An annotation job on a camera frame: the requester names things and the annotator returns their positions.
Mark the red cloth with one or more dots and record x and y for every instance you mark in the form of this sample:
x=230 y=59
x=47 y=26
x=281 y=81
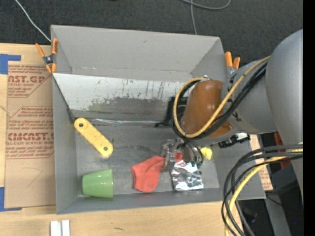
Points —
x=146 y=174

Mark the grey metal bin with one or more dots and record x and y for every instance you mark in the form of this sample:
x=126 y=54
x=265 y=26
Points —
x=137 y=141

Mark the black cylinder on white bracket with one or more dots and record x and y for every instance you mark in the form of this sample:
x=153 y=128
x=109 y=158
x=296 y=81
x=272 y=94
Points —
x=227 y=142

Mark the brown cardboard board, red print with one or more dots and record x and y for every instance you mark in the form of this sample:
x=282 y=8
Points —
x=27 y=122

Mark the silver foil packet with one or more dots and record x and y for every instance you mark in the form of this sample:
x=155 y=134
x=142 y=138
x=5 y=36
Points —
x=187 y=179

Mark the green cup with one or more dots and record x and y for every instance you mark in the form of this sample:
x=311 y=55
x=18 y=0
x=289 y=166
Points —
x=98 y=183

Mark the small yellow lump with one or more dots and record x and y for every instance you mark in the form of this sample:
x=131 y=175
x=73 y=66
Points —
x=206 y=153

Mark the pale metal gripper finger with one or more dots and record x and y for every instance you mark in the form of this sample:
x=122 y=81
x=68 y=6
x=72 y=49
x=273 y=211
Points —
x=176 y=147
x=167 y=160

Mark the yellow flat bar with holes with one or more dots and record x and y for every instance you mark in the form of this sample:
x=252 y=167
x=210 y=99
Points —
x=93 y=136

